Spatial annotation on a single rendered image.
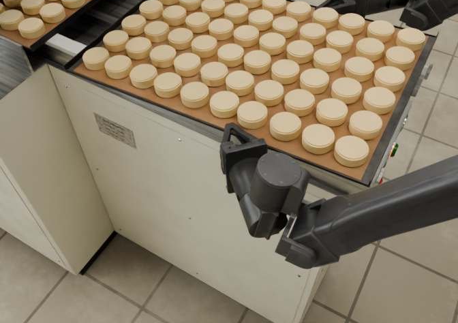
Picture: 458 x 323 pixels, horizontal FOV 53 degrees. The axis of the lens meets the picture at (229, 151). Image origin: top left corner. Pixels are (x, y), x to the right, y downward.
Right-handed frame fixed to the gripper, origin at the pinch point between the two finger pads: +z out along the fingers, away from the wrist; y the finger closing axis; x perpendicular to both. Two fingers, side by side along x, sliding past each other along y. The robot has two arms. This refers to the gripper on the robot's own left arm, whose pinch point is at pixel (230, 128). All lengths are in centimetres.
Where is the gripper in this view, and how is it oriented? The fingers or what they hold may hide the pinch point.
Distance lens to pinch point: 75.8
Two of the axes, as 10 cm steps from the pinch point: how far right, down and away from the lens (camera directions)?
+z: -2.7, -7.3, 6.3
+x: 9.6, -2.3, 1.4
